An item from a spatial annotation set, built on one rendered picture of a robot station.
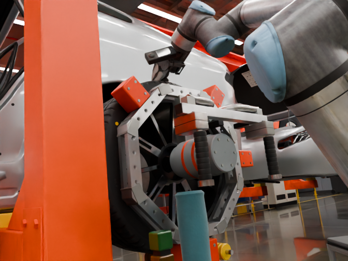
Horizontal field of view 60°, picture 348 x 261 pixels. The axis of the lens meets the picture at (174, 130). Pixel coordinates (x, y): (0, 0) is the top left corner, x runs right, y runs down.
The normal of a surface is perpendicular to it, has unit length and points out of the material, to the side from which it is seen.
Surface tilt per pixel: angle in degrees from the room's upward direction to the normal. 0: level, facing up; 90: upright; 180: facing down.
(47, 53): 90
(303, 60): 115
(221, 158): 90
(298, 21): 83
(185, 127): 90
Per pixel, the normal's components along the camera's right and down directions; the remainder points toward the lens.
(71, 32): 0.65, -0.22
